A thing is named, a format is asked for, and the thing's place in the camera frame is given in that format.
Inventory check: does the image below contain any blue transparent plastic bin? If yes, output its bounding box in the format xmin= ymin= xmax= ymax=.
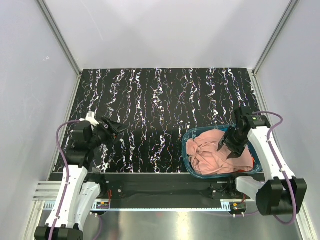
xmin=181 ymin=125 xmax=263 ymax=179

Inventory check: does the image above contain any aluminium frame rail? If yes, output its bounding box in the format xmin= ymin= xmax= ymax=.
xmin=33 ymin=181 xmax=244 ymax=201

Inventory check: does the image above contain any right small control board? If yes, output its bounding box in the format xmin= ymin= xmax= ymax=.
xmin=231 ymin=202 xmax=247 ymax=212

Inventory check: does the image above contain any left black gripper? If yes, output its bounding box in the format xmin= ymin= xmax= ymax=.
xmin=88 ymin=115 xmax=129 ymax=149

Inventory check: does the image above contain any small control board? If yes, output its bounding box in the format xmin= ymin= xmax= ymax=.
xmin=96 ymin=201 xmax=110 ymax=209
xmin=231 ymin=202 xmax=247 ymax=212

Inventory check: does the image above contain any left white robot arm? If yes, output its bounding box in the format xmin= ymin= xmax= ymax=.
xmin=34 ymin=111 xmax=127 ymax=240

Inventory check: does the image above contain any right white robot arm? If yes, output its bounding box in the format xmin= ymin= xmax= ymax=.
xmin=217 ymin=106 xmax=307 ymax=217

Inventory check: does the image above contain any orange t shirt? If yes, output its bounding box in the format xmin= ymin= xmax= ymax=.
xmin=234 ymin=156 xmax=255 ymax=173

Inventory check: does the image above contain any right aluminium corner post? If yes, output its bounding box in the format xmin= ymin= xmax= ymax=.
xmin=252 ymin=0 xmax=300 ymax=76

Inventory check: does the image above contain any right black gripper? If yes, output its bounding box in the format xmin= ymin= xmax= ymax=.
xmin=217 ymin=125 xmax=249 ymax=159

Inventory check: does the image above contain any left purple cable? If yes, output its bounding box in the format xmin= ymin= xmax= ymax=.
xmin=47 ymin=119 xmax=87 ymax=240

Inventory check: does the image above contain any left small control board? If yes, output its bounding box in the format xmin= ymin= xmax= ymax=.
xmin=96 ymin=201 xmax=110 ymax=209

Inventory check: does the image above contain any pink t shirt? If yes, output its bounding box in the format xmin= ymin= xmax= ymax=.
xmin=186 ymin=129 xmax=252 ymax=176

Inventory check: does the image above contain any left aluminium corner post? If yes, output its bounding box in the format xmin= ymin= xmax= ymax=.
xmin=35 ymin=0 xmax=82 ymax=78

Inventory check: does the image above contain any purple cable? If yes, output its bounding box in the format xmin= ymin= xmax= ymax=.
xmin=251 ymin=110 xmax=300 ymax=224
xmin=47 ymin=119 xmax=87 ymax=240

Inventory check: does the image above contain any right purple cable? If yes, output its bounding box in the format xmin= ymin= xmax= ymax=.
xmin=251 ymin=110 xmax=300 ymax=224

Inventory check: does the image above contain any aluminium corner post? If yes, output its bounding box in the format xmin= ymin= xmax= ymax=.
xmin=252 ymin=0 xmax=300 ymax=76
xmin=35 ymin=0 xmax=82 ymax=78

